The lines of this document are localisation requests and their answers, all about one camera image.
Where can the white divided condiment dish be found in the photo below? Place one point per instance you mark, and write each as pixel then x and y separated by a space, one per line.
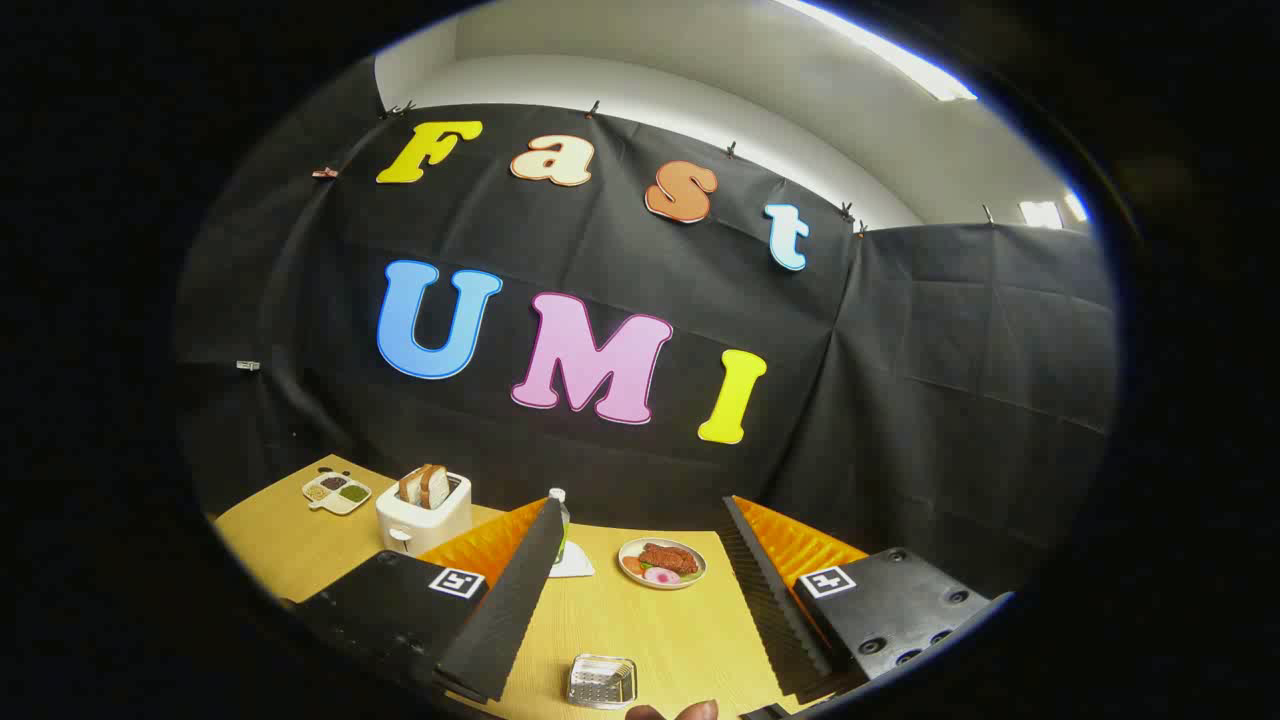
pixel 338 492

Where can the black backdrop cloth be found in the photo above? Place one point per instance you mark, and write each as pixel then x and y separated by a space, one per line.
pixel 900 400

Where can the toasted bread slice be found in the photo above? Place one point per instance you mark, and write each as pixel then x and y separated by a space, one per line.
pixel 410 486
pixel 436 486

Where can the small clear bottle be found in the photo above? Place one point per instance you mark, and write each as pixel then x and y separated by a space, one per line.
pixel 563 515

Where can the plate of toy food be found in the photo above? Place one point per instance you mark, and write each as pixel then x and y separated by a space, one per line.
pixel 662 563

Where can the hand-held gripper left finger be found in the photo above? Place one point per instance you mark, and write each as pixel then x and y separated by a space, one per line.
pixel 515 610

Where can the small ceiling light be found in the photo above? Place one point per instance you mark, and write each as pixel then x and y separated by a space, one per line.
pixel 1040 214

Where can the white toaster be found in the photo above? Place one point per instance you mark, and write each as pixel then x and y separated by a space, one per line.
pixel 425 522

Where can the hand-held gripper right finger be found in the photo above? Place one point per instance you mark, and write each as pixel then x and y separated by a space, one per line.
pixel 770 610

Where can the row of backdrop clips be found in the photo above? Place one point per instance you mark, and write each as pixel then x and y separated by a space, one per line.
pixel 593 108

